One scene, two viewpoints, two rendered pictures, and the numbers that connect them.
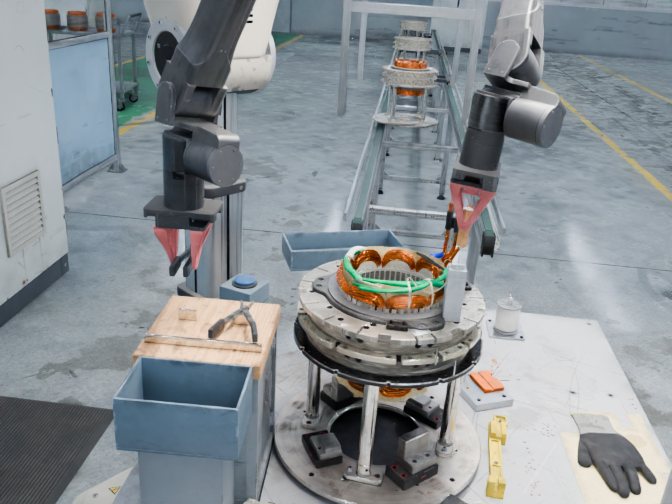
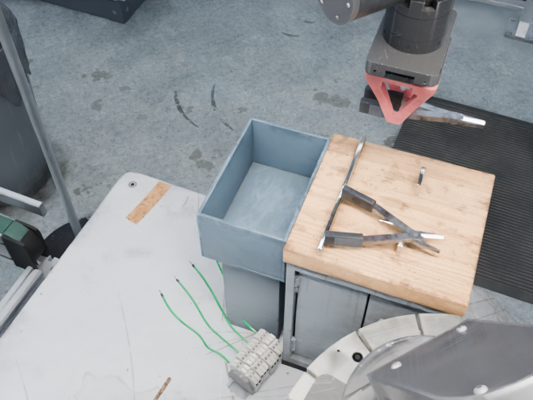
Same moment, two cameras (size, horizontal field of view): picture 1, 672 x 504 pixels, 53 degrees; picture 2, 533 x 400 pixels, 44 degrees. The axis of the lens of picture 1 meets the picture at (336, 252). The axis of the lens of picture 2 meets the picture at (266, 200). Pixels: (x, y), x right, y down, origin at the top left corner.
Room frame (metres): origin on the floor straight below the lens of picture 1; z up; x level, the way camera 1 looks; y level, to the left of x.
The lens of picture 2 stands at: (0.95, -0.30, 1.65)
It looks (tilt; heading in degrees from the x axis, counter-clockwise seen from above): 51 degrees down; 108
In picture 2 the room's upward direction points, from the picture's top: straight up
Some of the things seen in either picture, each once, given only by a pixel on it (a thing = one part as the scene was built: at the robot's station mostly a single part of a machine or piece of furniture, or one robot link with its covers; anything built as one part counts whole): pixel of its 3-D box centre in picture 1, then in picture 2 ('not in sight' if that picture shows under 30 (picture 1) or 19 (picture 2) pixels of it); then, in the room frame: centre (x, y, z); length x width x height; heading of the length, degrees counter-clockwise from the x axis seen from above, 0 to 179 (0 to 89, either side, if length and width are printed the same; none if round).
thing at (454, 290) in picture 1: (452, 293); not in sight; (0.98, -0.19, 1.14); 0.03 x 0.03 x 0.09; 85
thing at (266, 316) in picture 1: (212, 334); (392, 217); (0.95, 0.19, 1.05); 0.20 x 0.19 x 0.02; 177
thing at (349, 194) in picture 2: (216, 328); (358, 198); (0.91, 0.17, 1.09); 0.04 x 0.01 x 0.02; 162
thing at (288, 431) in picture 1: (376, 434); not in sight; (1.06, -0.10, 0.80); 0.39 x 0.39 x 0.01
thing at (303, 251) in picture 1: (338, 299); not in sight; (1.36, -0.01, 0.92); 0.25 x 0.11 x 0.28; 106
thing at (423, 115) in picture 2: not in sight; (427, 116); (0.96, 0.22, 1.19); 0.06 x 0.01 x 0.01; 9
